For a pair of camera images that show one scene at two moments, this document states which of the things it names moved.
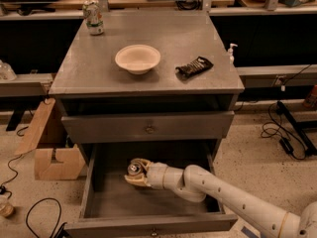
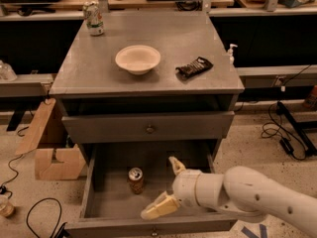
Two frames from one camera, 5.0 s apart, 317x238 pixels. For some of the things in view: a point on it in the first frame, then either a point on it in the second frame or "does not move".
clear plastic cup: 6,208 does not move
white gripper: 156,176 -> 185,186
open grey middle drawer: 113,207 does not move
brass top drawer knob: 150,129 does not move
